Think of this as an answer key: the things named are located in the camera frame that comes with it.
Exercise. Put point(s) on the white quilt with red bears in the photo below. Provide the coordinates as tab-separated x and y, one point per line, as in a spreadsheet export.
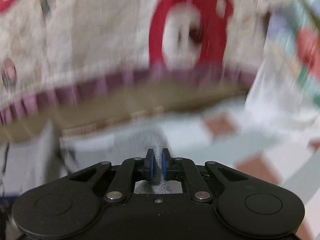
64	51

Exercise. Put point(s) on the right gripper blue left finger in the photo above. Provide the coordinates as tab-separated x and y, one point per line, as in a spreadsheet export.
149	165

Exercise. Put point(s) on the checkered plush blanket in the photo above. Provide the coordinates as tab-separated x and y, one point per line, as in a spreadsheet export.
284	154

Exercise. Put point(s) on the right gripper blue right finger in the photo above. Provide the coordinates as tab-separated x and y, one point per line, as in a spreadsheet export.
166	164

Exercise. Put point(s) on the grey knit cat sweater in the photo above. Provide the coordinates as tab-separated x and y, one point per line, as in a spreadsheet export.
157	159

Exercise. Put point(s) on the beige mattress edge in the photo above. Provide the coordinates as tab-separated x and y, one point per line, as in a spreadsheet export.
95	113

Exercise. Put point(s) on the floral patterned fabric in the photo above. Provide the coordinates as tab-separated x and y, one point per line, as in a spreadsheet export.
285	93

